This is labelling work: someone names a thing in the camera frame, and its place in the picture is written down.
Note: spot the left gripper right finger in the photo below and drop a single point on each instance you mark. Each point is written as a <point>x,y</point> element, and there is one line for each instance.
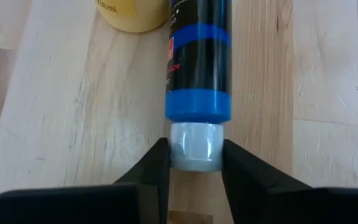
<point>291,205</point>

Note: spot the tall yellow paint bottle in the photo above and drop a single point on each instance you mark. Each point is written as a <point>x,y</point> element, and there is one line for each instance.
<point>132,18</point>

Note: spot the light blue paint bottle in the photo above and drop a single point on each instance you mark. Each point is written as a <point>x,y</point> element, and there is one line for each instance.
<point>197,102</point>

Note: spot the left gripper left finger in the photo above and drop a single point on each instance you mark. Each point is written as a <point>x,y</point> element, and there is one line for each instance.
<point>73,205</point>

